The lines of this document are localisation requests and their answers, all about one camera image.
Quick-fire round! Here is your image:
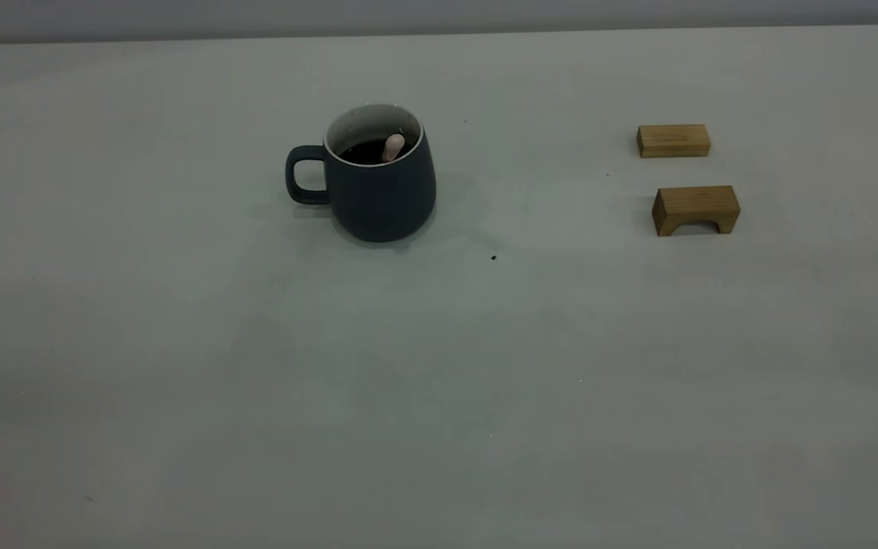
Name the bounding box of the dark grey ceramic mug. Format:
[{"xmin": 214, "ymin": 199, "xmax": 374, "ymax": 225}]
[{"xmin": 284, "ymin": 104, "xmax": 437, "ymax": 243}]

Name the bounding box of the flat rectangular wooden block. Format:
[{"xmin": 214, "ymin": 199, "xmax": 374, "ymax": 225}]
[{"xmin": 636, "ymin": 124, "xmax": 712, "ymax": 159}]

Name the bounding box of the arched wooden block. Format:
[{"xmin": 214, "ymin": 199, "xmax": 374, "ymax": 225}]
[{"xmin": 652, "ymin": 185, "xmax": 741, "ymax": 237}]

